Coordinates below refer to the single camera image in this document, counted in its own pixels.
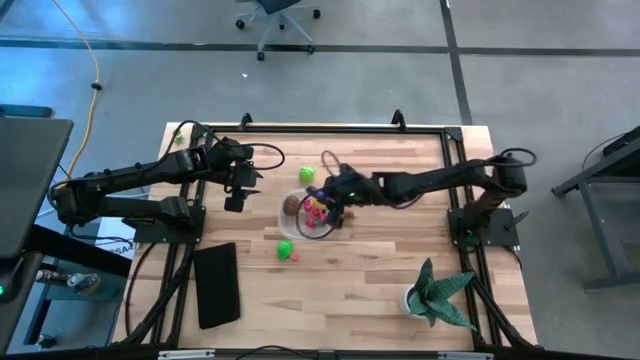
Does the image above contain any green potted plant white pot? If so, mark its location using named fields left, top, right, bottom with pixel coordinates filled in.
left=401, top=257, right=479, bottom=332

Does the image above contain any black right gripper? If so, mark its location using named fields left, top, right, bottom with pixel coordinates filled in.
left=322, top=167, right=382, bottom=232

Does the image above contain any dark grey desk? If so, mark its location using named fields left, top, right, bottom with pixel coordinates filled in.
left=0, top=116, right=76, bottom=260

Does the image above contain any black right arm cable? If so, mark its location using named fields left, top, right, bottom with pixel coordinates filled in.
left=294, top=148, right=352, bottom=242

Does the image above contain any office chair base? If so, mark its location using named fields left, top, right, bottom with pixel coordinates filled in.
left=234, top=0, right=323, bottom=63

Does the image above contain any black cloth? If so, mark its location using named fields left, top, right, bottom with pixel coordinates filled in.
left=192, top=242, right=242, bottom=331

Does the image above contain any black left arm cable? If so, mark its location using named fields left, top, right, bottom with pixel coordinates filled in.
left=162, top=119, right=287, bottom=173

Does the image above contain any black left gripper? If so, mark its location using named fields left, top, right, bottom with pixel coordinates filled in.
left=219, top=147, right=265, bottom=213

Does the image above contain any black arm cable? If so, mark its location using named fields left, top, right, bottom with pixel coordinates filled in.
left=162, top=119, right=287, bottom=173
left=294, top=148, right=352, bottom=242

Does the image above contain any clear plastic tupperware container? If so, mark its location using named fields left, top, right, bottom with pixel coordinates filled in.
left=277, top=187, right=347, bottom=242

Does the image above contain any yellow floor cable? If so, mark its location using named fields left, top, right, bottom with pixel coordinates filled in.
left=51, top=0, right=102, bottom=177

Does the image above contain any dark metal side table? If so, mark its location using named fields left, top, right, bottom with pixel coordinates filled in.
left=550, top=124, right=640, bottom=293

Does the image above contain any black aluminium table frame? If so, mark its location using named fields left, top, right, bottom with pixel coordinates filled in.
left=112, top=122, right=540, bottom=352

